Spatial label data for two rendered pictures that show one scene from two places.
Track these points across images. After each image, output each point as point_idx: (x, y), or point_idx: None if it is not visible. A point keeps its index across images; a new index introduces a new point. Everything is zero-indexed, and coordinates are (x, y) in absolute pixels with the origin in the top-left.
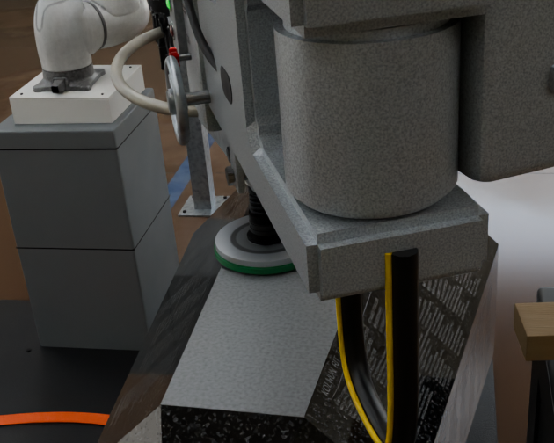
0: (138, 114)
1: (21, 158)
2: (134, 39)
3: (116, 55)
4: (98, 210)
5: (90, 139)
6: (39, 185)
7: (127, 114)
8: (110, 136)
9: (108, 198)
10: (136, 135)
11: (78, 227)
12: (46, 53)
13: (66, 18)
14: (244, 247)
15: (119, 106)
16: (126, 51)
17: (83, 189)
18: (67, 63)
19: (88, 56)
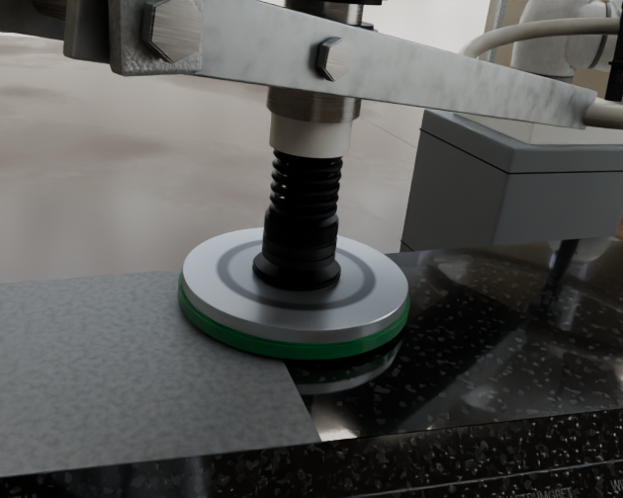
0: (585, 160)
1: (434, 147)
2: (568, 19)
3: (518, 24)
4: (467, 239)
5: (490, 150)
6: (435, 184)
7: (560, 147)
8: (508, 154)
9: (480, 229)
10: (565, 182)
11: (446, 247)
12: (516, 42)
13: (553, 5)
14: (233, 257)
15: (556, 133)
16: (538, 25)
17: (465, 207)
18: (530, 61)
19: (563, 65)
